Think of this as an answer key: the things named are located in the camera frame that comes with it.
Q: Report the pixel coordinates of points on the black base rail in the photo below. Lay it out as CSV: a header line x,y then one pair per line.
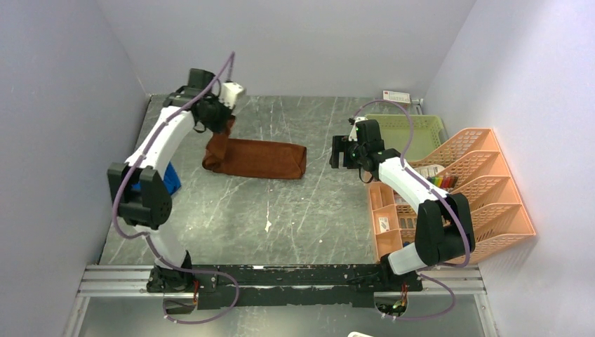
x,y
219,286

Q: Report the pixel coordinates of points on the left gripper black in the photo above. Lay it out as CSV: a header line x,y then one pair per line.
x,y
217,128

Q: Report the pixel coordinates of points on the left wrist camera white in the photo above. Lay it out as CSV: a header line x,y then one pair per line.
x,y
230,93

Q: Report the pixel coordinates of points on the blue towel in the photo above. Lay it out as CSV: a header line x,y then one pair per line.
x,y
172,179

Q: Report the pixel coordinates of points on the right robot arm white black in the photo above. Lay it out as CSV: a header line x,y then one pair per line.
x,y
444,228

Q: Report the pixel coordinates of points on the white red box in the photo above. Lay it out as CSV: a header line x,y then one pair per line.
x,y
397,97

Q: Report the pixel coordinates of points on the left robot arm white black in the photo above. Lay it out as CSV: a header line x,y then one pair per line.
x,y
141,201

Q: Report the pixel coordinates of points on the brown towel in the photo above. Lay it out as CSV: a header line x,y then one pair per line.
x,y
254,158

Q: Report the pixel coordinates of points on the green plastic basket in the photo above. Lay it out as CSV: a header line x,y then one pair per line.
x,y
395,131

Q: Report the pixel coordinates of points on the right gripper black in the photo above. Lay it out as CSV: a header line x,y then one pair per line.
x,y
341,143

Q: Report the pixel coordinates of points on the orange file organizer rack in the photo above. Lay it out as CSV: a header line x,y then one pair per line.
x,y
475,166

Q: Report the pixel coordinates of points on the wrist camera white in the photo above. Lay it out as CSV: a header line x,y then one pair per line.
x,y
354,121
230,93

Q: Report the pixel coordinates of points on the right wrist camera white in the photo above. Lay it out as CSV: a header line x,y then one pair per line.
x,y
354,121

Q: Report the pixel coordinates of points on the coloured marker set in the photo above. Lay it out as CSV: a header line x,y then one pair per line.
x,y
441,181

